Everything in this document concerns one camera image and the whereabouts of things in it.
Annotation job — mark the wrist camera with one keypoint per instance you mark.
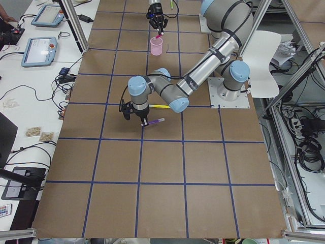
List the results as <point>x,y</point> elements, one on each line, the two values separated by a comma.
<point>126,108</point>

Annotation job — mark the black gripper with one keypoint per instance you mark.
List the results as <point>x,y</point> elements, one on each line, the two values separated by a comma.
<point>141,114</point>
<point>155,11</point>

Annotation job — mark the yellow pen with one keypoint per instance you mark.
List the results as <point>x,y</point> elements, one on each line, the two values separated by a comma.
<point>159,106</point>

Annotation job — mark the black power adapter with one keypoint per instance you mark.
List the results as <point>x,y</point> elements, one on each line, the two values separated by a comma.
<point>85,18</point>

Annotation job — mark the black camera stand base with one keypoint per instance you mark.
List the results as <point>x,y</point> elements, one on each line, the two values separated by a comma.
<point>23,183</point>

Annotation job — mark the aluminium frame post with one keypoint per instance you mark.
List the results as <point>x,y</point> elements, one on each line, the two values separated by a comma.
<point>74,24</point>

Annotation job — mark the pink mesh cup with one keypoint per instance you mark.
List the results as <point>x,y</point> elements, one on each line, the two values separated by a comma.
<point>156,45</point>

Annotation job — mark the blue teach pendant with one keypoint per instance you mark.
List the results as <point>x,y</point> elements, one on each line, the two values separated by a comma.
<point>48,16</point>
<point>39,52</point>

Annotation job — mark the white chair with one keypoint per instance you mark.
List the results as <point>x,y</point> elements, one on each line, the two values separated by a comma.
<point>258,54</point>

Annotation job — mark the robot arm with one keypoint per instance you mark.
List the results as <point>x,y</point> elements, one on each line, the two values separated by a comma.
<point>233,21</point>
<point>156,3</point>

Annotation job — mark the purple pen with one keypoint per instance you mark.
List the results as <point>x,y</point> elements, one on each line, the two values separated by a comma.
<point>152,122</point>

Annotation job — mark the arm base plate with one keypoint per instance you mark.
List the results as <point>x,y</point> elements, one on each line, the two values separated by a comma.
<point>220,97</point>

